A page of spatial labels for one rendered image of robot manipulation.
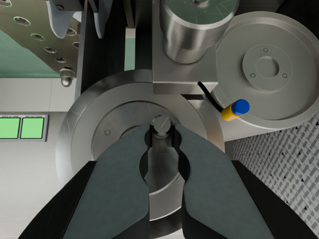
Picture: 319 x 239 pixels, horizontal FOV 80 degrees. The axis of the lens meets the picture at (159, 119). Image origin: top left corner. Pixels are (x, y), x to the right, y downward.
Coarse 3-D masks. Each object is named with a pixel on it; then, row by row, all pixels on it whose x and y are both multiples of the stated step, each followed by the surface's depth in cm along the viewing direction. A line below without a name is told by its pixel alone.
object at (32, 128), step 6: (24, 120) 49; (30, 120) 49; (36, 120) 49; (42, 120) 49; (24, 126) 49; (30, 126) 49; (36, 126) 49; (24, 132) 48; (30, 132) 48; (36, 132) 48
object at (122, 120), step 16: (112, 112) 15; (128, 112) 15; (144, 112) 15; (160, 112) 15; (96, 128) 15; (112, 128) 15; (128, 128) 15; (96, 144) 15; (160, 144) 15; (160, 160) 15; (176, 160) 15; (160, 176) 14; (176, 176) 14
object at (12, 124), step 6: (0, 120) 49; (6, 120) 49; (12, 120) 49; (18, 120) 49; (0, 126) 49; (6, 126) 49; (12, 126) 49; (18, 126) 49; (0, 132) 48; (6, 132) 48; (12, 132) 48
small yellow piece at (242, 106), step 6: (198, 84) 14; (204, 90) 14; (210, 96) 13; (216, 102) 13; (234, 102) 11; (240, 102) 10; (246, 102) 10; (216, 108) 13; (222, 108) 13; (228, 108) 11; (234, 108) 11; (240, 108) 10; (246, 108) 10; (222, 114) 12; (228, 114) 11; (234, 114) 11; (240, 114) 11; (228, 120) 12
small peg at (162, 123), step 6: (162, 114) 13; (156, 120) 12; (162, 120) 12; (168, 120) 12; (156, 126) 12; (162, 126) 12; (168, 126) 12; (156, 132) 12; (162, 132) 12; (168, 132) 12; (162, 138) 14
